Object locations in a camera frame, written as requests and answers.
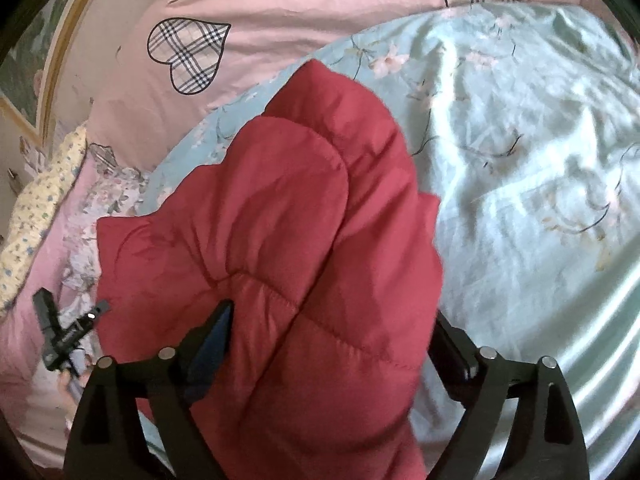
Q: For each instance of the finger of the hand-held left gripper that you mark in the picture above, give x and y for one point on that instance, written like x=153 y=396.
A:
x=92 y=316
x=46 y=310

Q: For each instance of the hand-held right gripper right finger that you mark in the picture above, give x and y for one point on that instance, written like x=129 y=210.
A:
x=452 y=360

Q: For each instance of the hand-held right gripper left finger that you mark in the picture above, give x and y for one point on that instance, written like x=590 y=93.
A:
x=210 y=355

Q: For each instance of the red quilted coat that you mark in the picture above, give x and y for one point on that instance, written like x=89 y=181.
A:
x=300 y=260

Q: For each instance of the person's left hand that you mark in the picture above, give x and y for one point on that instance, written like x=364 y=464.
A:
x=70 y=390

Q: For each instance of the ruffled floral pillow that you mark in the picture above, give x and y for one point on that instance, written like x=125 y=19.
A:
x=85 y=240

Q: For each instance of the yellow floral pillow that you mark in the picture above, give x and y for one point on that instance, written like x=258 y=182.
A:
x=35 y=210

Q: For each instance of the light blue floral bed sheet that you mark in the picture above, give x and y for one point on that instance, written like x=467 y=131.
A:
x=525 y=210

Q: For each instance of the gold trimmed headboard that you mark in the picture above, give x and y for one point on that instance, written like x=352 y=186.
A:
x=30 y=60

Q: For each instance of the pink duvet with plaid hearts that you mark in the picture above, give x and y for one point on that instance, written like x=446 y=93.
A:
x=300 y=10

